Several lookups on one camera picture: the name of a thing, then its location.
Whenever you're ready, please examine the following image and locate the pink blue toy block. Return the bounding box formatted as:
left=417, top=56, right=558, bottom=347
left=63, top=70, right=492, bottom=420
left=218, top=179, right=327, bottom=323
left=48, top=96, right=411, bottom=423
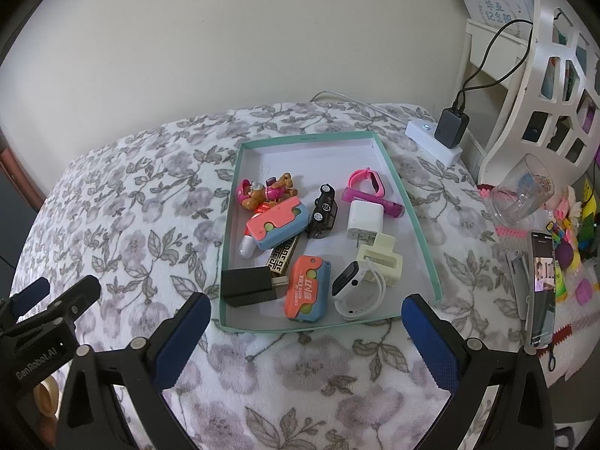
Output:
left=246, top=196, right=310, bottom=250

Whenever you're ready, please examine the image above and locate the white lattice chair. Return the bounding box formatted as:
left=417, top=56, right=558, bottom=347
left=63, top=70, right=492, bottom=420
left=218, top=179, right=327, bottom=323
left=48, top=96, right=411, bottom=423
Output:
left=478, top=0, right=599, bottom=188

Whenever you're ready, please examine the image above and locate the floral grey white blanket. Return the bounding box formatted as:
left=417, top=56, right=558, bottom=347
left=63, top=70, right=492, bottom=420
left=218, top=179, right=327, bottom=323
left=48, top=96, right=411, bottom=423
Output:
left=13, top=102, right=521, bottom=449

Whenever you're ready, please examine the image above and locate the white smart watch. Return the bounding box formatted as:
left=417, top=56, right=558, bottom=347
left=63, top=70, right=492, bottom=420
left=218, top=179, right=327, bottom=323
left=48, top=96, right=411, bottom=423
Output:
left=331, top=259, right=387, bottom=321

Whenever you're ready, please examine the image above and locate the black power cable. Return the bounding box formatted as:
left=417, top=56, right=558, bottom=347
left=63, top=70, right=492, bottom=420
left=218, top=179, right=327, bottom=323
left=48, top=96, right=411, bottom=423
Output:
left=452, top=18, right=536, bottom=113

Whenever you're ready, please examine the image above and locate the black charger plug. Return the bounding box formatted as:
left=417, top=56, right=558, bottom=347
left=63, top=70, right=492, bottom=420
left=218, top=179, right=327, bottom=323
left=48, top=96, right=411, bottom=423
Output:
left=220, top=266, right=289, bottom=308

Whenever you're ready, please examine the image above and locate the green rimmed white tray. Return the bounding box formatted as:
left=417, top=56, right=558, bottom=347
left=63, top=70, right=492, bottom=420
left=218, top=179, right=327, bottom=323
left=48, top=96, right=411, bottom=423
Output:
left=219, top=131, right=443, bottom=333

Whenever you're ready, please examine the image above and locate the orange blue toy block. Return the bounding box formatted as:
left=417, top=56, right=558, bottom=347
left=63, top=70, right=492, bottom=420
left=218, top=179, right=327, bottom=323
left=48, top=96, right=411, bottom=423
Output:
left=284, top=255, right=330, bottom=323

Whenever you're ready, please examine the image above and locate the dark grey power adapter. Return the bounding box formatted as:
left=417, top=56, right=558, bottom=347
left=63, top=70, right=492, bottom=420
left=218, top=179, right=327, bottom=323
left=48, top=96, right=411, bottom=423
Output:
left=434, top=108, right=469, bottom=149

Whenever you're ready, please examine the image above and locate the white shelf unit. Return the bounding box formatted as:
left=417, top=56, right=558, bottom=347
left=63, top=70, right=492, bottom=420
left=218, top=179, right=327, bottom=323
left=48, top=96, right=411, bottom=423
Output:
left=454, top=19, right=532, bottom=179

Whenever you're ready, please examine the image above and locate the clear glass cup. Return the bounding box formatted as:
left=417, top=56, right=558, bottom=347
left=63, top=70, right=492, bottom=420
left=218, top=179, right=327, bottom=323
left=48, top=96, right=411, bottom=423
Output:
left=490, top=153, right=554, bottom=227

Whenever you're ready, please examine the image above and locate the white tube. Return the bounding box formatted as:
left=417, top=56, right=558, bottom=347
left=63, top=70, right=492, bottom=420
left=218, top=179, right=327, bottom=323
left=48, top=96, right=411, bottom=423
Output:
left=238, top=234, right=256, bottom=259

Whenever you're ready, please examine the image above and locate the black toy car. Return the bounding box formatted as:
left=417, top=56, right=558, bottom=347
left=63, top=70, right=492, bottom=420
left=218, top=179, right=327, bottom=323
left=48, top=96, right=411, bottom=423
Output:
left=306, top=184, right=338, bottom=239

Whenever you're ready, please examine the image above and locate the magenta flashlight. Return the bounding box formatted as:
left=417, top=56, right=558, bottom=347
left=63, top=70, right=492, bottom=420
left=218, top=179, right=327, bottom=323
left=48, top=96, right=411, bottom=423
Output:
left=342, top=187, right=405, bottom=218

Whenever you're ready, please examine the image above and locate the smartphone on stand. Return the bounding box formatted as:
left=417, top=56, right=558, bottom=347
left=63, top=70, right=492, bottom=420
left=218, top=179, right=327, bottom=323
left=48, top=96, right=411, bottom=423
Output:
left=526, top=231, right=556, bottom=350

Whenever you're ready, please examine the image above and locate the white power strip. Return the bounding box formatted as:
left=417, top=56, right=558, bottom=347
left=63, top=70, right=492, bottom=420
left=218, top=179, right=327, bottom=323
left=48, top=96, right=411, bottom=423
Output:
left=405, top=119, right=463, bottom=167

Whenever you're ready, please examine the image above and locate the white charger cube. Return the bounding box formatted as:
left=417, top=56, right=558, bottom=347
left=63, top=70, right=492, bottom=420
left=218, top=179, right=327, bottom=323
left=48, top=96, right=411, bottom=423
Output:
left=346, top=200, right=384, bottom=245

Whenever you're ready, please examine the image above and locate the gold black patterned bar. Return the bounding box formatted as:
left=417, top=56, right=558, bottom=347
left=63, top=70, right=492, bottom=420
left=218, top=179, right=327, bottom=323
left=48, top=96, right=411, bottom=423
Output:
left=267, top=235, right=300, bottom=276

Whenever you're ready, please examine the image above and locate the cream plastic clip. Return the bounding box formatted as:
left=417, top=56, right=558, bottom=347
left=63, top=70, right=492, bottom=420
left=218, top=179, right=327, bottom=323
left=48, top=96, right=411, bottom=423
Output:
left=356, top=232, right=403, bottom=288

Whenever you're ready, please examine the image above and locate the pink bear toy figure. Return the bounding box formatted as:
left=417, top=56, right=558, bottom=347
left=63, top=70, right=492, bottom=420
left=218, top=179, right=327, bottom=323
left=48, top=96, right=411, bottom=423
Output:
left=235, top=173, right=298, bottom=212

